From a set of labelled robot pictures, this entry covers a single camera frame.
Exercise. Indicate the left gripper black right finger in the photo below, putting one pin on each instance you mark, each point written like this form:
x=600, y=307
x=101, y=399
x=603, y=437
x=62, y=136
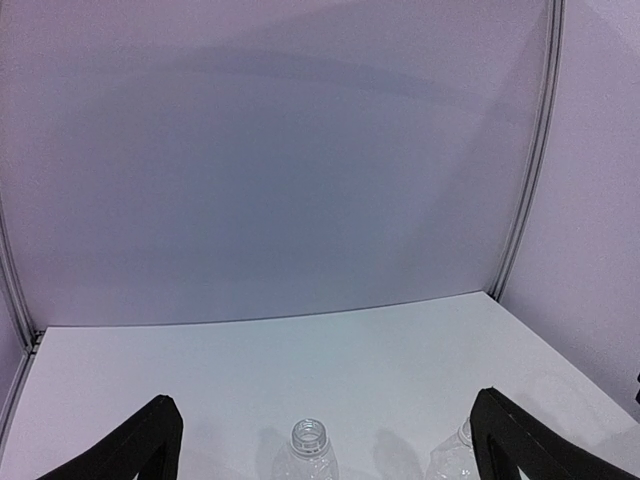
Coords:
x=509, y=443

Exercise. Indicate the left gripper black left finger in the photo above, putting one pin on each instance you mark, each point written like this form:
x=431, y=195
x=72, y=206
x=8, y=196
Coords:
x=145, y=446

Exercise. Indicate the clear plastic bottle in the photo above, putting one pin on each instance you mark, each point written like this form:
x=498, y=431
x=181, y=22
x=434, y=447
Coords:
x=307, y=454
x=454, y=458

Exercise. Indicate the aluminium left corner post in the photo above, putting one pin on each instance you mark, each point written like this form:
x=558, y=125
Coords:
x=28, y=336

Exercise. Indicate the aluminium corner post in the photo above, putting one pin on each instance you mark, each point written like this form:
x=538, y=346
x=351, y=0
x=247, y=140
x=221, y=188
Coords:
x=28, y=336
x=537, y=147

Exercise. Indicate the aluminium right corner post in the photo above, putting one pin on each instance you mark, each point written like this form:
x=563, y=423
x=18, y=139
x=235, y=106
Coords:
x=537, y=147

